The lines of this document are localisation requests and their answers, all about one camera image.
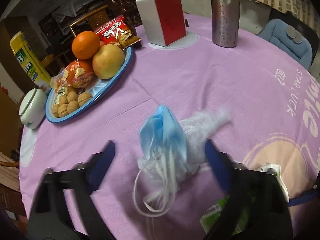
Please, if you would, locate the red wrapped fruit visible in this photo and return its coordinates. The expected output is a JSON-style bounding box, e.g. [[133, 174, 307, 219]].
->
[[62, 59, 95, 89]]

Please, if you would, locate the apple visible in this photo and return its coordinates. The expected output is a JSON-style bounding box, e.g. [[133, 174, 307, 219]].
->
[[92, 44, 125, 79]]

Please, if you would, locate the blue seat cushion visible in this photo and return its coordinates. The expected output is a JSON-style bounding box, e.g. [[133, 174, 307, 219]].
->
[[258, 18, 313, 70]]

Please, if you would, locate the yellow cylindrical can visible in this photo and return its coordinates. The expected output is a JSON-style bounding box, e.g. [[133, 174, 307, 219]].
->
[[10, 31, 52, 94]]

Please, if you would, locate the clear plastic bag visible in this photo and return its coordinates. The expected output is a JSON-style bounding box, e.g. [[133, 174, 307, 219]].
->
[[137, 108, 232, 188]]

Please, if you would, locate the green white milk carton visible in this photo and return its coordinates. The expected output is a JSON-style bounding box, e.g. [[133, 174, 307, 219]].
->
[[199, 163, 291, 235]]

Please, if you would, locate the steel water bottle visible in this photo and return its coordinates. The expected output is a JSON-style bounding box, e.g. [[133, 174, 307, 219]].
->
[[211, 0, 240, 48]]

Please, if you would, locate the wooden armchair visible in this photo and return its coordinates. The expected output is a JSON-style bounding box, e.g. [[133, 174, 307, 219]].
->
[[1, 152, 22, 202]]

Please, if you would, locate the red snack packet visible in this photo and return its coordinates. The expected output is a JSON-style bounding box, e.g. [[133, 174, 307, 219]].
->
[[94, 15, 140, 50]]

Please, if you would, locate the blue face mask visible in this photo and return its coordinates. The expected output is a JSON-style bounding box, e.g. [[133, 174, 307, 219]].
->
[[133, 105, 189, 218]]

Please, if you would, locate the white ceramic lidded jar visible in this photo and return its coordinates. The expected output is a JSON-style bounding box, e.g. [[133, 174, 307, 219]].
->
[[19, 88, 47, 129]]

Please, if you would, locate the red white box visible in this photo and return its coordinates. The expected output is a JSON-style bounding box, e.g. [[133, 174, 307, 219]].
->
[[136, 0, 187, 47]]

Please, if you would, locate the walnut pile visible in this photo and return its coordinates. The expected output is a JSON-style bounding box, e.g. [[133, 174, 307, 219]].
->
[[51, 86, 93, 118]]

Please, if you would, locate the blue fruit plate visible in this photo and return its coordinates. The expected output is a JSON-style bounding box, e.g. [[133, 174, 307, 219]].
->
[[46, 47, 135, 124]]

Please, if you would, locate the wooden chair behind table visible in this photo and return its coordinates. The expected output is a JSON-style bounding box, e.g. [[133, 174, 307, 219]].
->
[[68, 5, 109, 37]]

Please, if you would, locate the orange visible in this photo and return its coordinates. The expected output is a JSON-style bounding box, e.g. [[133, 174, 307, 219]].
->
[[72, 31, 100, 60]]

